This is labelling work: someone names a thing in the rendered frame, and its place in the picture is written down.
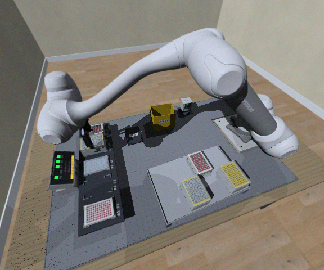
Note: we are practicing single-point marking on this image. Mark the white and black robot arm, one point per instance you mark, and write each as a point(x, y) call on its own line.
point(218, 69)

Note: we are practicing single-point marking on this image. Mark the yellow waste bin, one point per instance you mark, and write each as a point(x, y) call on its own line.
point(163, 116)

